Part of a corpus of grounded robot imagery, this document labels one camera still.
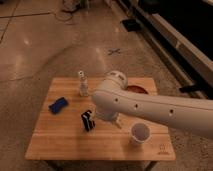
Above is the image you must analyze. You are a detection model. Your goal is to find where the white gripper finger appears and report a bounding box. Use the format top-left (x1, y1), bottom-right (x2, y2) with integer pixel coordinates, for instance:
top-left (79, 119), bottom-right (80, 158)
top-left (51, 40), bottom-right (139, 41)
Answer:
top-left (114, 120), bottom-right (122, 129)

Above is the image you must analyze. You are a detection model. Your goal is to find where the black white striped eraser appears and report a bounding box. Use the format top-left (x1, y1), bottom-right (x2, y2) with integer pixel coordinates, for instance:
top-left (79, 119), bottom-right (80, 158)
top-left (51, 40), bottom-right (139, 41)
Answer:
top-left (81, 110), bottom-right (95, 132)

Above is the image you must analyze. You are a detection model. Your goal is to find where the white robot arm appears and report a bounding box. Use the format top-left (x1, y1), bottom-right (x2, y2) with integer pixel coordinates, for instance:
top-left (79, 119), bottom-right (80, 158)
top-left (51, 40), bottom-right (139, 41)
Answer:
top-left (91, 70), bottom-right (213, 140)

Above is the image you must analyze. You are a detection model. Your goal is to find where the white paper cup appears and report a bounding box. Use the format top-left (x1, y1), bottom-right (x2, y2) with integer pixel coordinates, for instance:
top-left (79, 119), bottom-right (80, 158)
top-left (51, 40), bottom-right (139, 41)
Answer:
top-left (130, 123), bottom-right (151, 145)

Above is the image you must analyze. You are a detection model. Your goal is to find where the orange bowl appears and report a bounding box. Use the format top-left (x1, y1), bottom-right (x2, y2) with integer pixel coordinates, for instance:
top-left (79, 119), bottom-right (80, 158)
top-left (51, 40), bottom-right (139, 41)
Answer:
top-left (126, 85), bottom-right (149, 94)

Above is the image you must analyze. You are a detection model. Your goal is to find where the wooden table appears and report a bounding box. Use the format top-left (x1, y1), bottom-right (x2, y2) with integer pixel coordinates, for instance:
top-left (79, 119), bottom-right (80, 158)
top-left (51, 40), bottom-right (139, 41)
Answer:
top-left (25, 78), bottom-right (176, 164)

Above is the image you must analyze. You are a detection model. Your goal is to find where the clear plastic bottle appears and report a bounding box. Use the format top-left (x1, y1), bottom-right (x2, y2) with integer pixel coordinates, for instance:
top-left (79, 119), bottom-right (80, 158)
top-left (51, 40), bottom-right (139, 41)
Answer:
top-left (78, 71), bottom-right (89, 97)

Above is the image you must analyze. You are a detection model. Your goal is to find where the blue sponge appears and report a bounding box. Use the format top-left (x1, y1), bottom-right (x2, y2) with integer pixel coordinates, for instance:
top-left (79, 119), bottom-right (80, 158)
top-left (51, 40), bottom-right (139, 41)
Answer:
top-left (49, 97), bottom-right (69, 114)

